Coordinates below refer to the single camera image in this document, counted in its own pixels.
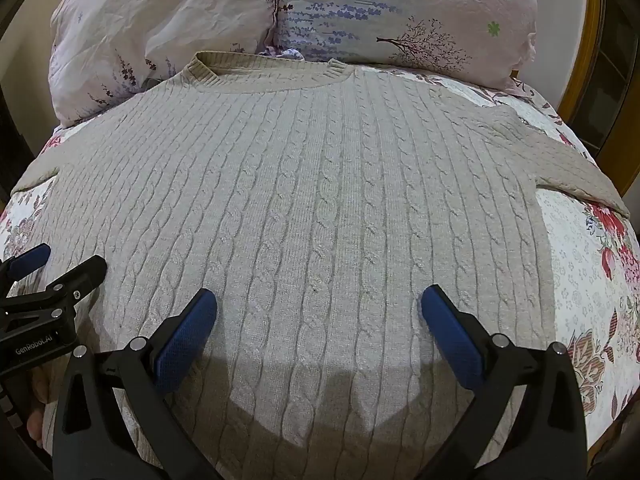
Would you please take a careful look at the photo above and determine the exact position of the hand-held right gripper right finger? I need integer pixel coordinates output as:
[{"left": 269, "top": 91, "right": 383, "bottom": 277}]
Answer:
[{"left": 419, "top": 284, "right": 589, "bottom": 480}]

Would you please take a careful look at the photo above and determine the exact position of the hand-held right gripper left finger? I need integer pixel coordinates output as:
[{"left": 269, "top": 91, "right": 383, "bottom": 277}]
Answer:
[{"left": 52, "top": 288, "right": 224, "bottom": 480}]

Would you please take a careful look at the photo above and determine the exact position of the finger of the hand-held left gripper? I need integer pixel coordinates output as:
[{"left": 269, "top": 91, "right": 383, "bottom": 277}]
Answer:
[
  {"left": 0, "top": 255, "right": 109, "bottom": 317},
  {"left": 0, "top": 243, "right": 53, "bottom": 286}
]

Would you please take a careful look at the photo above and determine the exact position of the beige cable-knit sweater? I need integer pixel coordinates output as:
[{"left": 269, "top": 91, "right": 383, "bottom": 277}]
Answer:
[{"left": 10, "top": 51, "right": 632, "bottom": 480}]

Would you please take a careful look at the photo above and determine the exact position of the person's left hand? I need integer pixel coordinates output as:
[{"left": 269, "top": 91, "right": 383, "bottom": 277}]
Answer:
[{"left": 26, "top": 363, "right": 52, "bottom": 449}]

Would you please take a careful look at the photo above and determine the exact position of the floral quilted bedspread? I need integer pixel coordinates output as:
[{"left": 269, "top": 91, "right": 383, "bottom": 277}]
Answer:
[{"left": 0, "top": 67, "right": 640, "bottom": 466}]

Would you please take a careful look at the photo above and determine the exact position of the pink floral pillow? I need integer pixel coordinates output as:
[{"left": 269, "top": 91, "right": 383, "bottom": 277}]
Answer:
[{"left": 48, "top": 0, "right": 279, "bottom": 129}]

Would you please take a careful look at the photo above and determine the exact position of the lavender tree print pillow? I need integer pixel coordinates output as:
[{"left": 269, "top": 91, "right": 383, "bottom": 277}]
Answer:
[{"left": 273, "top": 0, "right": 539, "bottom": 92}]

